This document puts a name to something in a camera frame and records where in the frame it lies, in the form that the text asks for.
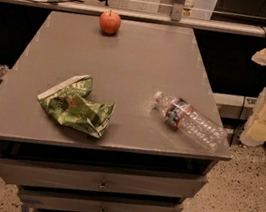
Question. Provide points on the middle grey drawer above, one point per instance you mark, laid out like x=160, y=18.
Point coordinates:
x=82, y=203

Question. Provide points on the clear plastic water bottle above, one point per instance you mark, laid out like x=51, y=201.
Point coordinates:
x=182, y=116

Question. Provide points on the top grey drawer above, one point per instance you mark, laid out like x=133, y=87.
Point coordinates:
x=91, y=178

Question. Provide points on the grey drawer cabinet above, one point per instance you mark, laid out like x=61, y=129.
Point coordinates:
x=127, y=70

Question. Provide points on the green crumpled chip bag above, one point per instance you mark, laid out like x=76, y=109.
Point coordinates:
x=67, y=103

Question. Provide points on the red apple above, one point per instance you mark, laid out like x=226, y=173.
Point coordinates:
x=109, y=22

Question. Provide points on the grey metal rail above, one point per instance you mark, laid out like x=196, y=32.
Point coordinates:
x=76, y=6

